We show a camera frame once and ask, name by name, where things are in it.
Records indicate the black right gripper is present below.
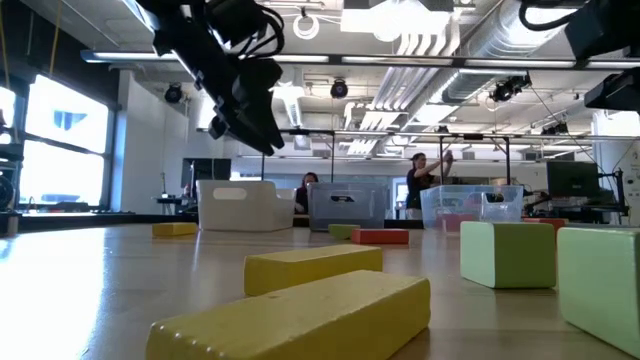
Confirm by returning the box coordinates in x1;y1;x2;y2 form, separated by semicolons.
583;67;640;114

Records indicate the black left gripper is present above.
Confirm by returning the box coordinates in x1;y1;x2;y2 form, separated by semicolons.
152;9;285;156

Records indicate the yellow rectangular wooden block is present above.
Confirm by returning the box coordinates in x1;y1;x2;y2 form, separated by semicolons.
151;221;199;238

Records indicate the small red wooden block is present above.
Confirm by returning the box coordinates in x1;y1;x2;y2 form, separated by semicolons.
522;216;570;232

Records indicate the small green wooden block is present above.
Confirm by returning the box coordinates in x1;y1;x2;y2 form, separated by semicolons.
327;223;361;240

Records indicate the long yellow wooden block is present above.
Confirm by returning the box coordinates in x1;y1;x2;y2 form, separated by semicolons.
243;243;385;297
145;269;432;360

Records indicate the red rectangular wooden block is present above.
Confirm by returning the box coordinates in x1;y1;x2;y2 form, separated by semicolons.
434;213;479;234
350;228;410;246

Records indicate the green wooden cube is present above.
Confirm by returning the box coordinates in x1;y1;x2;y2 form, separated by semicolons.
556;226;640;359
459;220;557;290

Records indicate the black computer monitor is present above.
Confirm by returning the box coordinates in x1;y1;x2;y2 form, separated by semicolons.
545;160;601;200
180;157;233;199

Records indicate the black ceiling lamp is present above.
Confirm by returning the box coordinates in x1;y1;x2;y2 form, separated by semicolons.
329;78;350;100
163;82;184;105

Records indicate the white plastic bin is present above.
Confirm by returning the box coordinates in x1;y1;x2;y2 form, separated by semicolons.
195;179;297;233

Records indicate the person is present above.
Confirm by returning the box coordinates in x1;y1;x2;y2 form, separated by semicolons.
294;171;320;215
404;149;455;221

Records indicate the black ceiling mounted device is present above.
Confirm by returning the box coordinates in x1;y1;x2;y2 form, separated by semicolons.
488;73;533;104

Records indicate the grey plastic bin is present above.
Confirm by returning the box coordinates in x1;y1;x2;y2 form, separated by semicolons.
306;181;389;232

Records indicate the long ceiling light strip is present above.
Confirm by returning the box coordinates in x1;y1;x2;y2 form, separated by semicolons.
79;48;640;71

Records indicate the clear plastic bin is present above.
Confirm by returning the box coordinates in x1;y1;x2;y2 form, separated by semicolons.
419;184;525;234

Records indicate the large bright window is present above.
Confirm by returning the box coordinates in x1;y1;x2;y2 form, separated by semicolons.
19;74;111;209

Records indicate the black machine part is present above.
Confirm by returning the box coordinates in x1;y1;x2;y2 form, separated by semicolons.
0;142;25;239

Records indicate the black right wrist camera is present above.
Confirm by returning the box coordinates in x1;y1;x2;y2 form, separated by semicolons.
564;0;640;62

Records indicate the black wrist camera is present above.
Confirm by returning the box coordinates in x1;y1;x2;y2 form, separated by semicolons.
204;0;274;49
564;0;640;62

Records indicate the black background rig frame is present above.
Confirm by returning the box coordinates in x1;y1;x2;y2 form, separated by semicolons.
259;128;337;184
438;132;512;187

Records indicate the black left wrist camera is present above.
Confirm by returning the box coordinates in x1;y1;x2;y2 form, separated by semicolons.
204;0;274;49

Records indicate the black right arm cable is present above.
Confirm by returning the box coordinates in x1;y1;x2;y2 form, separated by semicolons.
517;0;571;32

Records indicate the white ceiling ring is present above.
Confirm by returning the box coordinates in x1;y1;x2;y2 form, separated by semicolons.
292;12;321;41

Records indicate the silver ventilation duct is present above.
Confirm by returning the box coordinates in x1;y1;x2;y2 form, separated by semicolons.
439;0;591;104

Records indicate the black aluminium table frame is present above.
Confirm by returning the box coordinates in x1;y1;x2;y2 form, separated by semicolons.
17;213;424;233

